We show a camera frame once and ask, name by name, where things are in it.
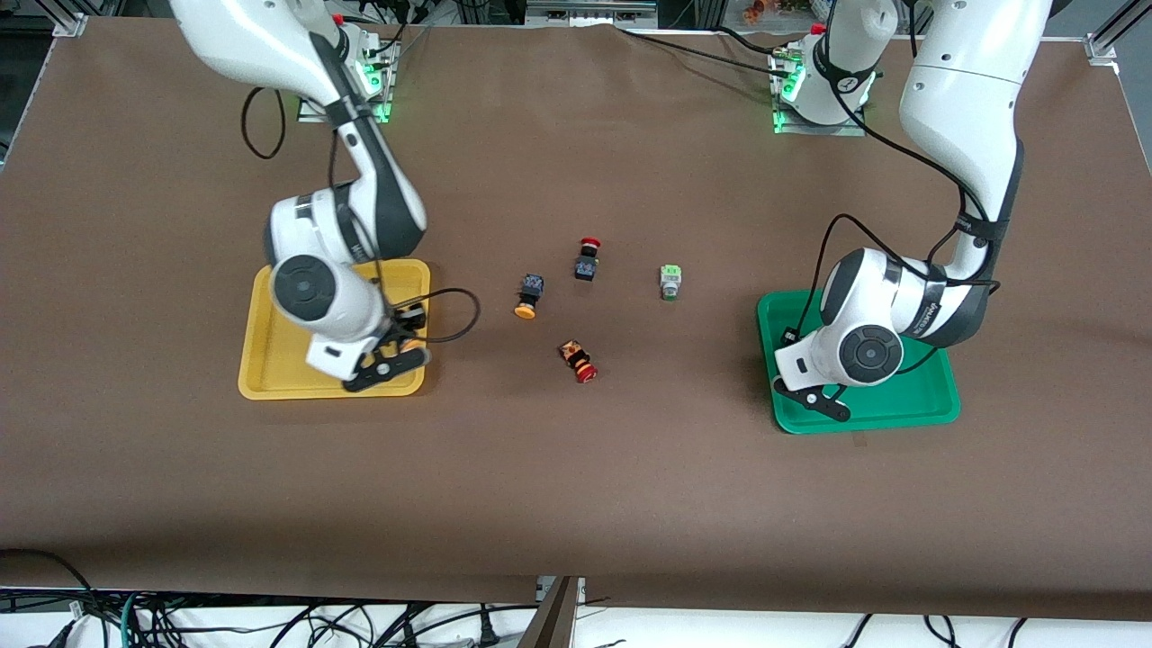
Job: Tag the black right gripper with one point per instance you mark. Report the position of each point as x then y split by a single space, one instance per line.
401 326

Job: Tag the green push button white body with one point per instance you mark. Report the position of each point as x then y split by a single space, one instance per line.
670 282

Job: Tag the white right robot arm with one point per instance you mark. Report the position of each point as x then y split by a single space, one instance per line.
346 225

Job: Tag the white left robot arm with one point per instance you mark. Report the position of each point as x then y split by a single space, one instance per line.
963 90

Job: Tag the yellow plastic tray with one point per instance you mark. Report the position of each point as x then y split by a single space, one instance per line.
270 364

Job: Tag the red push button orange label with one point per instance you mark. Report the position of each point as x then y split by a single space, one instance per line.
578 360

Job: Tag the red push button blue label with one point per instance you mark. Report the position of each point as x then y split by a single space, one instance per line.
587 261

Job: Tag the brown table cover sheet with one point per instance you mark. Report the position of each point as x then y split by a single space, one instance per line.
576 486

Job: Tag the grey metal support beam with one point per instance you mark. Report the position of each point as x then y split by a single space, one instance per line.
551 621

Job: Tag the grey power strip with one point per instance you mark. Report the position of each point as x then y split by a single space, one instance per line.
589 11

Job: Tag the green plastic tray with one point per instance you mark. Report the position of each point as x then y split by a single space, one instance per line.
909 407

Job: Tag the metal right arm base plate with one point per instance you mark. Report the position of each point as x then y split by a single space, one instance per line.
387 112

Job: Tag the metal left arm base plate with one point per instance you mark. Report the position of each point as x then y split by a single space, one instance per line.
810 130

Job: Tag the aluminium frame corner bracket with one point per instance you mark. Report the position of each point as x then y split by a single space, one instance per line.
1100 49
70 25

